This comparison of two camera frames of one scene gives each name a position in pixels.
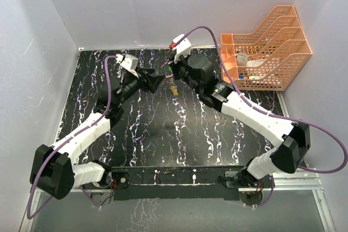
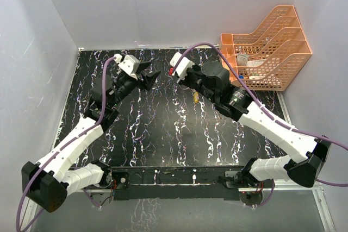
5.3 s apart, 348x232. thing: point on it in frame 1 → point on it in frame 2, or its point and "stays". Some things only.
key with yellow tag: (173, 88) → (196, 96)
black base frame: (198, 183) stays
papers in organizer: (242, 60) stays
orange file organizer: (269, 58) stays
